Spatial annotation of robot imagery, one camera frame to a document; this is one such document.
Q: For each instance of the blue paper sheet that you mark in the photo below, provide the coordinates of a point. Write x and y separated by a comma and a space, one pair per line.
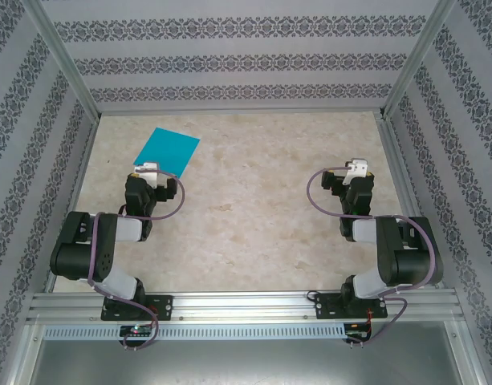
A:
169, 150

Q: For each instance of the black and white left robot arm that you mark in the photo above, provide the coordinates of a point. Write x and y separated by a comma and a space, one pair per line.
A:
77, 256

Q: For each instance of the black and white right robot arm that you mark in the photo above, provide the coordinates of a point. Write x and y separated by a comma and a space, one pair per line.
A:
414, 256

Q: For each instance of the grey sheet metal panel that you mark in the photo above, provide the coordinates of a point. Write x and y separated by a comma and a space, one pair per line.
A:
245, 361

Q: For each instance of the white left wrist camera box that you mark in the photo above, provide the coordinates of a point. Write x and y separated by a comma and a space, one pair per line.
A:
149, 174

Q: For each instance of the aluminium table side rail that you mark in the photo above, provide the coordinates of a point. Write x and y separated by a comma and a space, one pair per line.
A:
396, 160
83, 160

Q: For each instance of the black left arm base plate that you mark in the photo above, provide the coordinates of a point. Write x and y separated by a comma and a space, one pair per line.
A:
165, 306

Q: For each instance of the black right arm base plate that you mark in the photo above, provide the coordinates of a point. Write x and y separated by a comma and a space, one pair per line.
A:
324, 306

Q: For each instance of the aluminium frame beam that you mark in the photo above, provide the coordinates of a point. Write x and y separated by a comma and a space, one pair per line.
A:
241, 111

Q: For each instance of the aluminium frame post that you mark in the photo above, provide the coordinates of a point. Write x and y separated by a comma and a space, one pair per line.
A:
61, 56
421, 56

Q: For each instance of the aluminium mounting rail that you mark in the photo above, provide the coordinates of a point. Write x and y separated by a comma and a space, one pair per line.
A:
245, 305

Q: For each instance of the aluminium frame leg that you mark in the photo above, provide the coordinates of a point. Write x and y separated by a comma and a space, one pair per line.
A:
468, 353
23, 353

